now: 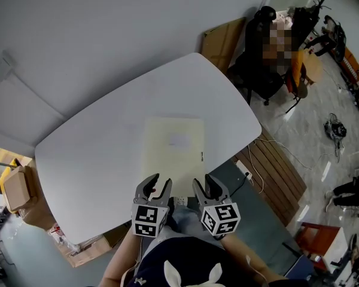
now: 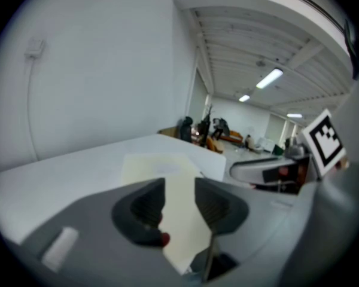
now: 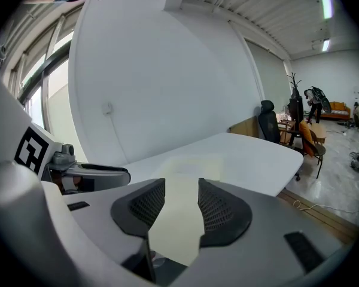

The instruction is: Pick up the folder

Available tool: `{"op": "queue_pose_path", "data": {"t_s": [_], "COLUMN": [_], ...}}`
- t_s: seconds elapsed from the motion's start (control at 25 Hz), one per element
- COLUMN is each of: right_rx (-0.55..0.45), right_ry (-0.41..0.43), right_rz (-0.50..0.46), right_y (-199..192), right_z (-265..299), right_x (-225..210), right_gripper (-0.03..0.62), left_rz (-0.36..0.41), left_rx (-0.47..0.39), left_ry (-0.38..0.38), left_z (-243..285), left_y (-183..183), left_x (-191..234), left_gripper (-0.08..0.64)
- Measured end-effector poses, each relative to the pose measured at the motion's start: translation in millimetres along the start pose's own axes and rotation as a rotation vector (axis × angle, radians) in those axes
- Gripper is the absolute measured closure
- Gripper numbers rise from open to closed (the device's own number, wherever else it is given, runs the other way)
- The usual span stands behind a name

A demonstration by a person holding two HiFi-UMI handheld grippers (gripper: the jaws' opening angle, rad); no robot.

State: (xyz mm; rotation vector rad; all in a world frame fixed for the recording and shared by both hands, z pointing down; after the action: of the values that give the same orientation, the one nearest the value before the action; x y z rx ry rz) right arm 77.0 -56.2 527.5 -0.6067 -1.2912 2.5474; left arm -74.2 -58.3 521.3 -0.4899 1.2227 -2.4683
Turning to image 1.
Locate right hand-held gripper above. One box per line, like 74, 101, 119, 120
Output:
191, 173, 242, 240

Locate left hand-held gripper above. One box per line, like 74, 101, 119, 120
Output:
130, 173, 173, 239

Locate cream paper folder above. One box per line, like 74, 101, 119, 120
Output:
140, 117, 206, 197

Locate person's left forearm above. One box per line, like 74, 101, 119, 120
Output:
98, 225, 145, 287

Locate person's right forearm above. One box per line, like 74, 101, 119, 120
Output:
219, 233, 285, 284

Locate person's grey shoes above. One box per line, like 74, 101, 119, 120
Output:
168, 196, 189, 213

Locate person's blue jeans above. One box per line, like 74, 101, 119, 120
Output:
166, 203, 205, 242

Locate white power strip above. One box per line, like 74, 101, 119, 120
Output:
236, 160, 254, 181

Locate person's dark shirt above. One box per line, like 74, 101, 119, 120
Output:
128, 237, 309, 287

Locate wooden slatted pallet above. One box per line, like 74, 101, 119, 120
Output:
231, 128, 308, 227

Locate open cardboard box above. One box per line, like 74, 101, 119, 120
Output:
47, 219, 131, 269

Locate red wooden stool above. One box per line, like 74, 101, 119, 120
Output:
295, 221, 341, 258

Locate black office chair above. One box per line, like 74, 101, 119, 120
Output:
227, 5, 288, 106

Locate brown cardboard box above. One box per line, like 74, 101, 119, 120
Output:
2, 165, 37, 212

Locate orange chair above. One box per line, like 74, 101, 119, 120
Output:
284, 48, 309, 114

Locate white side desk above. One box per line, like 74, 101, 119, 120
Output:
316, 228, 357, 282

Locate flat brown cardboard sheet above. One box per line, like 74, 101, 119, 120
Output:
200, 17, 247, 75

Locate round wooden stool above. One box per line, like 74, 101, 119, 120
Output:
301, 52, 324, 86

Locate orange equipment case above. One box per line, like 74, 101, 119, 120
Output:
337, 45, 359, 83

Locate black coat rack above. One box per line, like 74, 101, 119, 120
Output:
312, 0, 330, 12

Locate long white cable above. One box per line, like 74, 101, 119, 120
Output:
247, 136, 336, 193

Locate black cable bundle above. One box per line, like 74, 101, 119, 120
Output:
323, 113, 348, 155

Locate grey wall junction box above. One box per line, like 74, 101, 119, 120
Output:
0, 50, 19, 83

